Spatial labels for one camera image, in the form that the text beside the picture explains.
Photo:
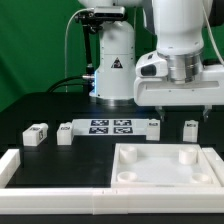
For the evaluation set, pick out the white U-shaped fence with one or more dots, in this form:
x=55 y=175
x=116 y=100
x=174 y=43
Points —
x=98 y=201

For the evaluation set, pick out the white marker base plate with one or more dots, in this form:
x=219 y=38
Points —
x=109 y=127

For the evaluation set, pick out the white square tabletop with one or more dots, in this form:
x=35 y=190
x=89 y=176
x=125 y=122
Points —
x=161 y=165

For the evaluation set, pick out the grey camera on mount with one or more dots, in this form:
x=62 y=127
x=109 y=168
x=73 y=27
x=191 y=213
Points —
x=109 y=13

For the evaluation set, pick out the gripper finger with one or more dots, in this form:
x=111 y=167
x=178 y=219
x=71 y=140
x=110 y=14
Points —
x=206 y=111
x=161 y=112

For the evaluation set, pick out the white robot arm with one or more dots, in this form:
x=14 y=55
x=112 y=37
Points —
x=176 y=23

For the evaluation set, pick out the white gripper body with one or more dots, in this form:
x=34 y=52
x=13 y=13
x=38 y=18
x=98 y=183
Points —
x=178 y=80

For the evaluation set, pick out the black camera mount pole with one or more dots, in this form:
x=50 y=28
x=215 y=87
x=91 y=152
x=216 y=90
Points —
x=90 y=27

